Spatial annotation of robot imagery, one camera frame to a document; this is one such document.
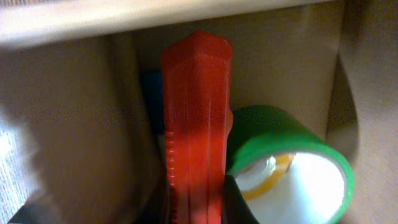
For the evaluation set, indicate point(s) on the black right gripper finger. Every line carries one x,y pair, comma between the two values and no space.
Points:
235,209

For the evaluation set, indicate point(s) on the brown cardboard box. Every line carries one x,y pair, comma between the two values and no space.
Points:
75,134

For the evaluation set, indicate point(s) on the red utility knife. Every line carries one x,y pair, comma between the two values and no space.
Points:
196,77

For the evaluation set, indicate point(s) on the green tape roll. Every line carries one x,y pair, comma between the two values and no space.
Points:
319,185

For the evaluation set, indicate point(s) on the blue white marker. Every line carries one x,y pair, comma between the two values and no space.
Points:
151,87

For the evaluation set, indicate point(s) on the yellow tape roll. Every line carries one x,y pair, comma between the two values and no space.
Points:
263,176

